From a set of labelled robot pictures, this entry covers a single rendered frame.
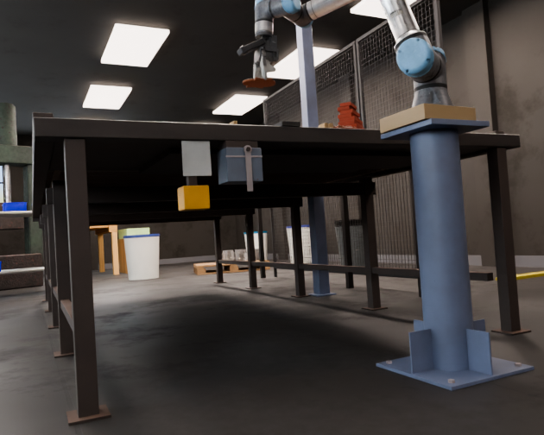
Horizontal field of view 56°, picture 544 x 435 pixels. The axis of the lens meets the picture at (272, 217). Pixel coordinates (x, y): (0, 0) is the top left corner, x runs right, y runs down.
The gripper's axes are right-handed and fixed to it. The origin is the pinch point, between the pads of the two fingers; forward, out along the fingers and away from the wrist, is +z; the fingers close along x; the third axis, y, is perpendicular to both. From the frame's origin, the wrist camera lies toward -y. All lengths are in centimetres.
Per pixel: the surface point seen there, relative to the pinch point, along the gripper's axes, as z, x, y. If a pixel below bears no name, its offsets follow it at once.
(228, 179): 44, -25, -20
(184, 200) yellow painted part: 52, -25, -36
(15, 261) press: 87, 608, -141
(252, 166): 38.8, -24.0, -11.4
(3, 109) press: -131, 619, -161
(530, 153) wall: -32, 206, 382
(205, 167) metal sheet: 40, -22, -28
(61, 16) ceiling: -182, 392, -83
